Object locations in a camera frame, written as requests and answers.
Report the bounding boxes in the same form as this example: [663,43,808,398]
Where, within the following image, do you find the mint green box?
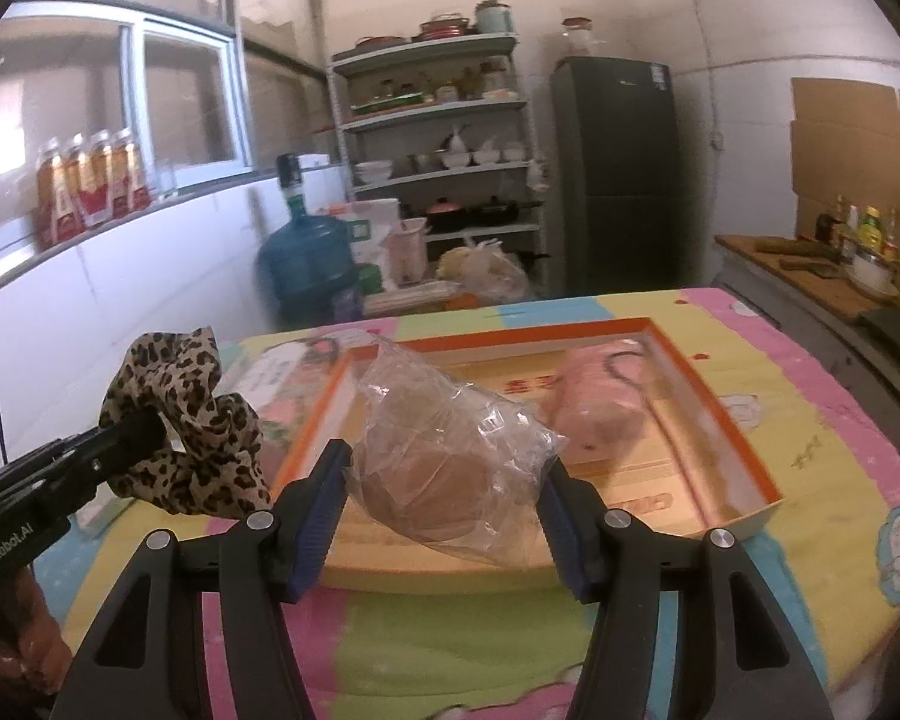
[74,483,134,538]

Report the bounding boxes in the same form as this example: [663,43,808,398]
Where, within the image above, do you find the grey metal shelf rack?
[328,31,549,293]

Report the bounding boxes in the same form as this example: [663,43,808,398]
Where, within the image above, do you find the wooden kitchen counter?
[713,234,900,362]

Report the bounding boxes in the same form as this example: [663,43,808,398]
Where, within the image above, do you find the glass jar on refrigerator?
[562,16,595,57]

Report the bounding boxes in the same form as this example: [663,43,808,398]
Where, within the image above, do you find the pink sponge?
[346,341,567,567]

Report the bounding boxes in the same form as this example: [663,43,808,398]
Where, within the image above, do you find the dark grey refrigerator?
[551,57,685,294]

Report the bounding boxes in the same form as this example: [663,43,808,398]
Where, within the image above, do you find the brown cardboard wall sheet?
[790,78,900,249]

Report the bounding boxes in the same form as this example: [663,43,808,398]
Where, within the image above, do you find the clear plastic bag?
[437,241,533,305]

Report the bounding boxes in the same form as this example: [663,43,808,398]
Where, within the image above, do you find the leopard print scrunchie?
[98,327,271,520]

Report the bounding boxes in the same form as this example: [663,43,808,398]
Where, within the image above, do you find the mint green pot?
[475,0,515,34]

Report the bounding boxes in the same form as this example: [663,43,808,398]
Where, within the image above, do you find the white bowl on counter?
[847,250,899,299]

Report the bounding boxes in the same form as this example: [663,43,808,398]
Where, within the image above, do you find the pink plastic bin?
[386,218,427,288]

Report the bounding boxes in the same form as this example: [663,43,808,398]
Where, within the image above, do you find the orange rimmed cardboard tray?
[320,317,782,595]

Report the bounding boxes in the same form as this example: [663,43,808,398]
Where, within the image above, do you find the colourful cartoon table mat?
[32,284,900,720]

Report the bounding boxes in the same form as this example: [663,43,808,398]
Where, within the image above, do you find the floral tissue box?
[214,335,344,489]

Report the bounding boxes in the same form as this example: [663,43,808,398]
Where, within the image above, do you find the orange drink bottle pack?
[35,127,152,249]

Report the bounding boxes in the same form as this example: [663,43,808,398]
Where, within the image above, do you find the operator left hand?
[0,566,73,704]

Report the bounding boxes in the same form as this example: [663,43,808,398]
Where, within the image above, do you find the blue water jug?
[256,153,362,330]

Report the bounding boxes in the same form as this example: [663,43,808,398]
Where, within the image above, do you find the pink folded cloth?
[539,338,647,466]

